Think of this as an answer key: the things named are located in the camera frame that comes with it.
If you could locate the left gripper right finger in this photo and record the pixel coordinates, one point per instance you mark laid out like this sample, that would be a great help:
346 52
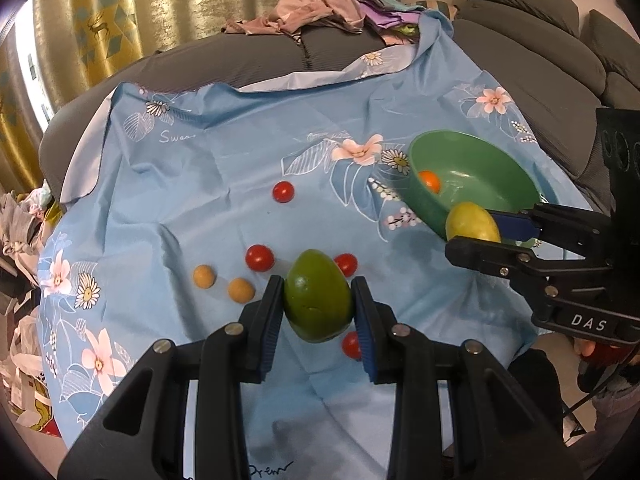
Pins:
458 413

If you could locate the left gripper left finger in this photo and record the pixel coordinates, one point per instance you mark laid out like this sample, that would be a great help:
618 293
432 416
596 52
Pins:
138 433

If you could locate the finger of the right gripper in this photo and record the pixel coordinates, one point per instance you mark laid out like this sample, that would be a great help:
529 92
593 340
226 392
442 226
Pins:
582 232
528 274

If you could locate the yellow-green mango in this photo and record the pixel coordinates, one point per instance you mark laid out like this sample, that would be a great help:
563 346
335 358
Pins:
470 220

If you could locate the green plastic bowl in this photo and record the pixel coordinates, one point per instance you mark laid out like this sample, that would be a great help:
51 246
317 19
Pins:
471 170

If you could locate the orange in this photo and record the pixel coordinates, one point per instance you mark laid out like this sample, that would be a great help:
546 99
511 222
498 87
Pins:
431 180

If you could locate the cherry tomato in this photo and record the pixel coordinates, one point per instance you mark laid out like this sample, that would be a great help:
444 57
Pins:
347 263
350 346
283 192
259 258

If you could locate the tan round fruit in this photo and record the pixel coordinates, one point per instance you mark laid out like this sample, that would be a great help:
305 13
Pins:
204 276
241 291

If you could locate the green mango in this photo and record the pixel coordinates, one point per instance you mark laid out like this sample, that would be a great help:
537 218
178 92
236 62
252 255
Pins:
318 304

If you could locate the person's right hand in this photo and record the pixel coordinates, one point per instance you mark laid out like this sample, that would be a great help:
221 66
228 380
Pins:
598 354

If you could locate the blue floral cloth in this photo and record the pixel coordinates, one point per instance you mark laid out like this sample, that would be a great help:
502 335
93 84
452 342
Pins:
161 183

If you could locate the clutter pile on floor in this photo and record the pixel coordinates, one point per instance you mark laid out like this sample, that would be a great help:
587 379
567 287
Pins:
27 221

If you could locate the purple garment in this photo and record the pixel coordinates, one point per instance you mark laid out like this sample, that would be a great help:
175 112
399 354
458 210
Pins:
391 22

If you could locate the pink clothes pile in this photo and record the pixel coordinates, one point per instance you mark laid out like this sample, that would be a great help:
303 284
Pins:
288 17

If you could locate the gold curtain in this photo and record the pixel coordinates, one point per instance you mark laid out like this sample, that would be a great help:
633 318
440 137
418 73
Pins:
57 49

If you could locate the black camera box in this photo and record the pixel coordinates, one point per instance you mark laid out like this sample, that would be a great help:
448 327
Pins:
619 133

